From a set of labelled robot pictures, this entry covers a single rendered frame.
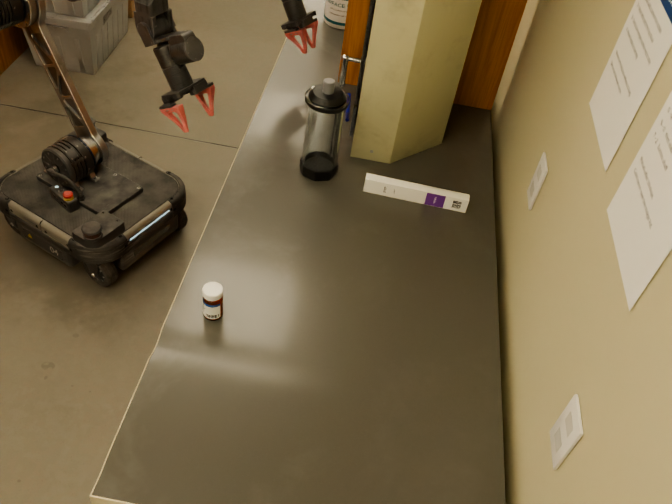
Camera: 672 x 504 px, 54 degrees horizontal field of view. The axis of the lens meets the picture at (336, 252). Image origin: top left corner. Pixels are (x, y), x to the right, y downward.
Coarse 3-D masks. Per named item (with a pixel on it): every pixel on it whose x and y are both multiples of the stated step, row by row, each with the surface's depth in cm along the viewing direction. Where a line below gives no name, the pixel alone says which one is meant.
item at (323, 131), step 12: (348, 96) 161; (324, 108) 156; (336, 108) 157; (312, 120) 161; (324, 120) 159; (336, 120) 160; (312, 132) 163; (324, 132) 162; (336, 132) 163; (312, 144) 165; (324, 144) 164; (336, 144) 167; (312, 156) 168; (324, 156) 167; (336, 156) 170; (312, 168) 170; (324, 168) 170
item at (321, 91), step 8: (328, 80) 157; (312, 88) 160; (320, 88) 160; (328, 88) 157; (336, 88) 160; (312, 96) 158; (320, 96) 157; (328, 96) 157; (336, 96) 158; (344, 96) 159; (320, 104) 157; (328, 104) 157; (336, 104) 157
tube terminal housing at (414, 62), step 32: (384, 0) 150; (416, 0) 149; (448, 0) 153; (480, 0) 160; (384, 32) 155; (416, 32) 154; (448, 32) 161; (384, 64) 161; (416, 64) 161; (448, 64) 169; (384, 96) 167; (416, 96) 169; (448, 96) 178; (384, 128) 174; (416, 128) 178; (384, 160) 181
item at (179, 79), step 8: (184, 64) 160; (168, 72) 159; (176, 72) 158; (184, 72) 160; (168, 80) 160; (176, 80) 159; (184, 80) 160; (192, 80) 162; (200, 80) 163; (176, 88) 160; (184, 88) 160; (168, 96) 160; (176, 96) 158
